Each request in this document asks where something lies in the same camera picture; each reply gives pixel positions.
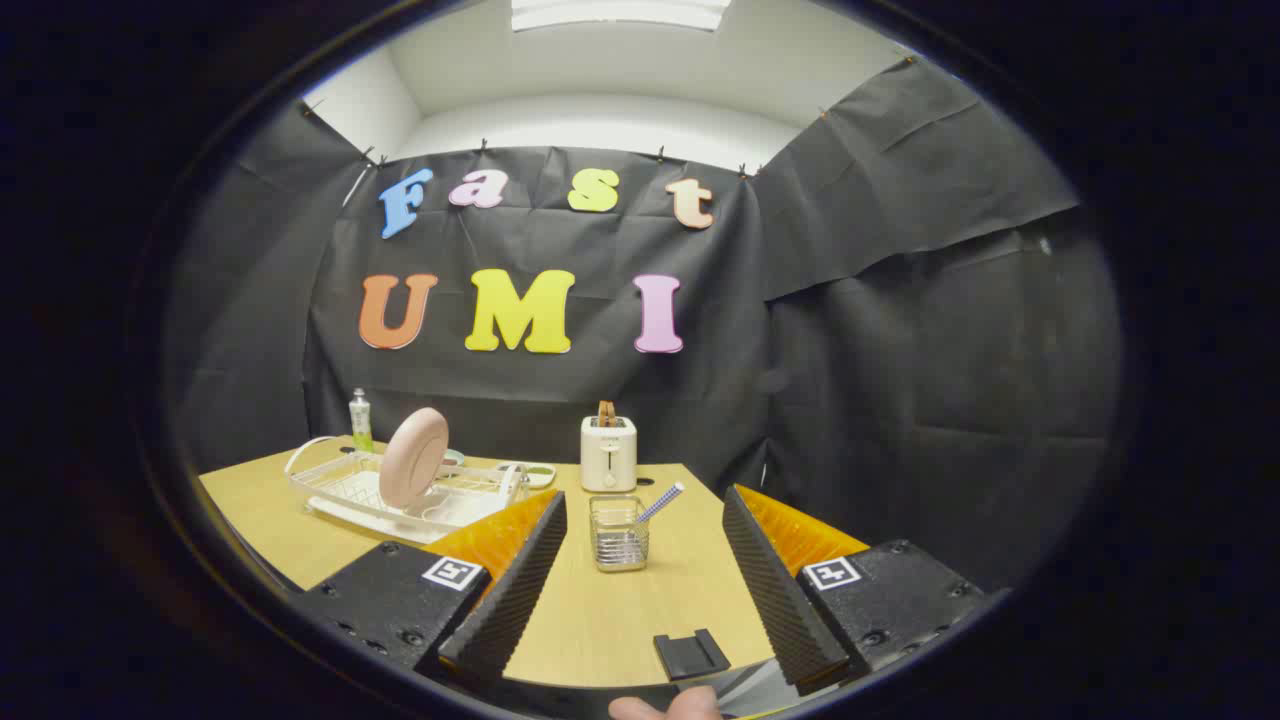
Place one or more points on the green dish soap bottle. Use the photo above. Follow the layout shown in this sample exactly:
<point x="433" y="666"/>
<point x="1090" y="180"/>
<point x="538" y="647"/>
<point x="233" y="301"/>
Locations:
<point x="361" y="425"/>

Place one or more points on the black backdrop cloth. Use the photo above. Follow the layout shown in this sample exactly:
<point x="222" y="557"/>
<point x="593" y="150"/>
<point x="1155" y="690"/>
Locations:
<point x="900" y="350"/>

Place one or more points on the white drip tray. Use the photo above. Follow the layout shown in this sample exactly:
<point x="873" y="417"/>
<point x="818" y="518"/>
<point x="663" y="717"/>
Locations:
<point x="460" y="510"/>

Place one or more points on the white compartment tray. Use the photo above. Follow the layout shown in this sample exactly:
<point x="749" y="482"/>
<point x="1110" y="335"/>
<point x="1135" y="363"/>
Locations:
<point x="538" y="472"/>

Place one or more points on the small black plastic bracket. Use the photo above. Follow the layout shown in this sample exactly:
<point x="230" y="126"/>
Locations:
<point x="690" y="655"/>

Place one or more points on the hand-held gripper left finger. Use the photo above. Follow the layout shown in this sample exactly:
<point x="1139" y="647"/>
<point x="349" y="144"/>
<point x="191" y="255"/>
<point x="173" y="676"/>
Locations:
<point x="510" y="610"/>

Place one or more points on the brown bread slice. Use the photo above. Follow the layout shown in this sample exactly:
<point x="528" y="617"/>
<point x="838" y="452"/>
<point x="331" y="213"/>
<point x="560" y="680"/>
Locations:
<point x="606" y="412"/>

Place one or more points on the white toaster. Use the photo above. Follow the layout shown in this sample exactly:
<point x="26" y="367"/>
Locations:
<point x="608" y="460"/>

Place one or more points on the ceiling light panel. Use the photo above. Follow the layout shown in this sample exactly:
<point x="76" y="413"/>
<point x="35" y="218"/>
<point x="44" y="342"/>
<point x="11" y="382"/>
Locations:
<point x="620" y="10"/>

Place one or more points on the teal plate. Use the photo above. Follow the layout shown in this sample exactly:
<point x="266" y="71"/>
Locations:
<point x="456" y="458"/>

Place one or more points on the pink plate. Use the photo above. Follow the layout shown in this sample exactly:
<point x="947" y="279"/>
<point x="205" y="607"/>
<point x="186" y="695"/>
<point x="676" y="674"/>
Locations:
<point x="412" y="458"/>

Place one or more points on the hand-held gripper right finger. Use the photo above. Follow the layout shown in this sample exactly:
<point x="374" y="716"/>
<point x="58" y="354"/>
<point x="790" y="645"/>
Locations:
<point x="780" y="600"/>

